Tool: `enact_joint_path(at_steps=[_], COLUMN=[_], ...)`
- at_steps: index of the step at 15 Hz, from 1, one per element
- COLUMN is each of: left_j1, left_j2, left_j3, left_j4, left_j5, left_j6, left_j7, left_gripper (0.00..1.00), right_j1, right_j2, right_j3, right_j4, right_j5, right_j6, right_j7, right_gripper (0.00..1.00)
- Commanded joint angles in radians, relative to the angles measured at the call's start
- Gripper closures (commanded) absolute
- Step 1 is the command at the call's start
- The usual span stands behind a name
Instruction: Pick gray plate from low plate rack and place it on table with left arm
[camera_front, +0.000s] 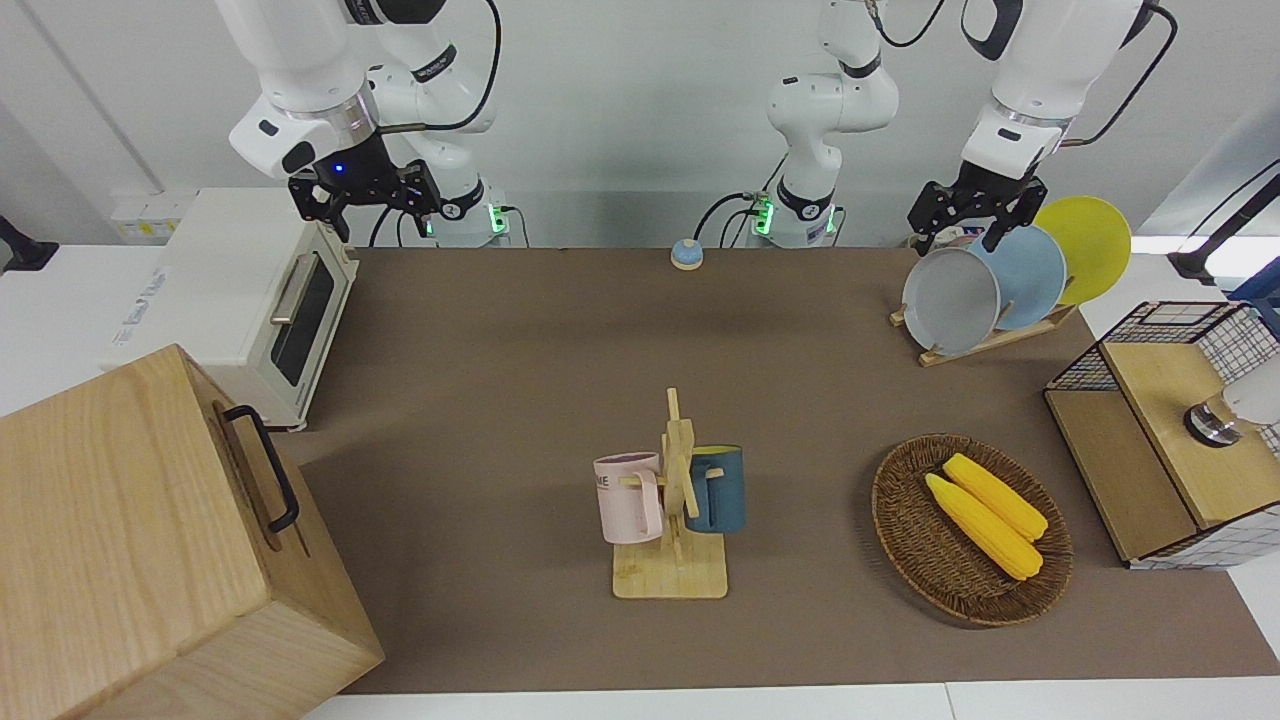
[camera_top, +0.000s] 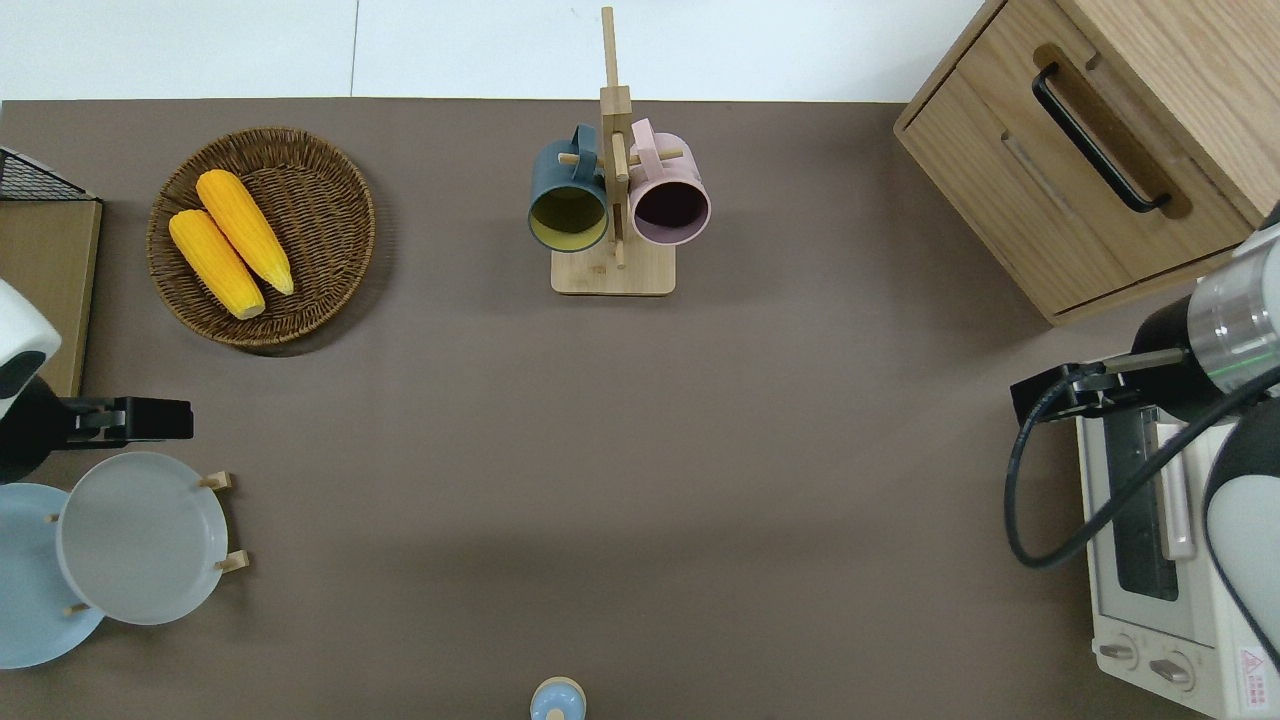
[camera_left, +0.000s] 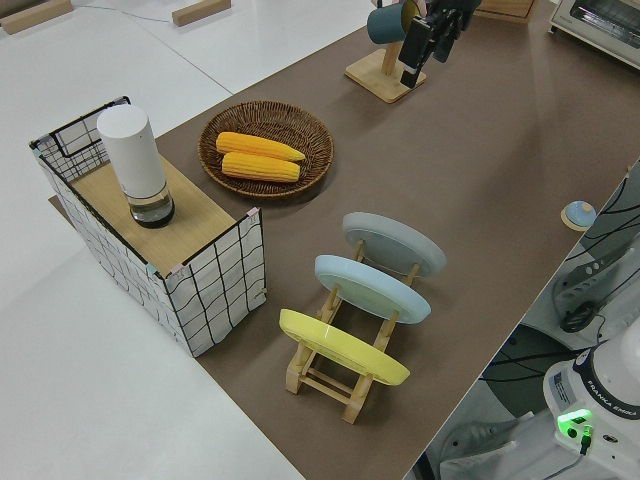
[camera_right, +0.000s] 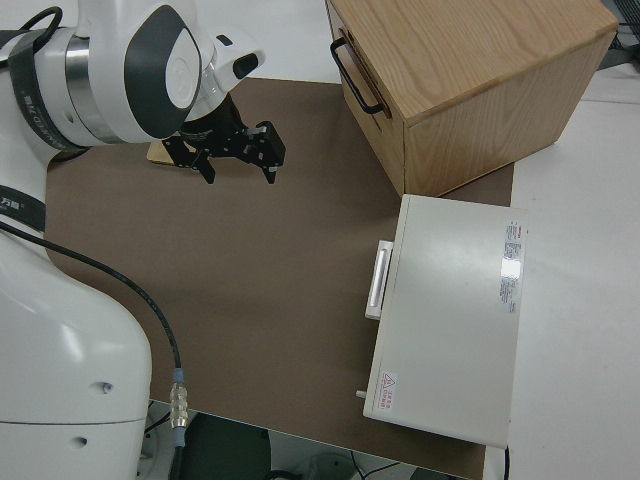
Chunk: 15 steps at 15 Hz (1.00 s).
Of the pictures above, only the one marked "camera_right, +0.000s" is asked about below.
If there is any black metal frame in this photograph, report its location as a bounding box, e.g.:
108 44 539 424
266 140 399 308
602 0 640 71

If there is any white oven door handle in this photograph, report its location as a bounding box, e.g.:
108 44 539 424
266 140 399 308
364 240 396 320

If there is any light wooden drawer cabinet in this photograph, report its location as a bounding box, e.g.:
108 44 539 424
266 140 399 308
324 0 620 197

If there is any black metal drawer handle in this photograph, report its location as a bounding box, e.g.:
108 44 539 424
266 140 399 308
329 38 387 116

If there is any brown table mat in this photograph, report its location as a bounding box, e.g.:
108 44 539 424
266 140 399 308
43 77 516 476

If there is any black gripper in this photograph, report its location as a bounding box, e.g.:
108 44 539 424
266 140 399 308
160 97 287 186

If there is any small wooden block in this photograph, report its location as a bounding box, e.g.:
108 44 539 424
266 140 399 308
146 141 175 165

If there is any black cable with metal connector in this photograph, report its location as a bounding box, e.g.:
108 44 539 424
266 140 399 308
0 219 191 480

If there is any white toaster oven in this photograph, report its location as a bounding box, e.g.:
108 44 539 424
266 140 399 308
355 193 530 449

